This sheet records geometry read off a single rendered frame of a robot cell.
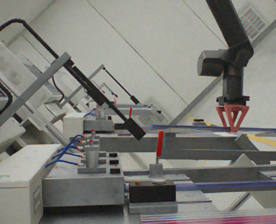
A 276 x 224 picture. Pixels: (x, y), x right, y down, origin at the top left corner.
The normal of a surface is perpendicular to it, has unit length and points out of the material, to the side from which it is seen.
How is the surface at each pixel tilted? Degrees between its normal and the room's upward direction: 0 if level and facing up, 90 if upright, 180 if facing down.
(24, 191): 90
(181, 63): 90
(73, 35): 90
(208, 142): 90
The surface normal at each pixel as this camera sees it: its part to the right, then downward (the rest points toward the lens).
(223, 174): 0.08, 0.05
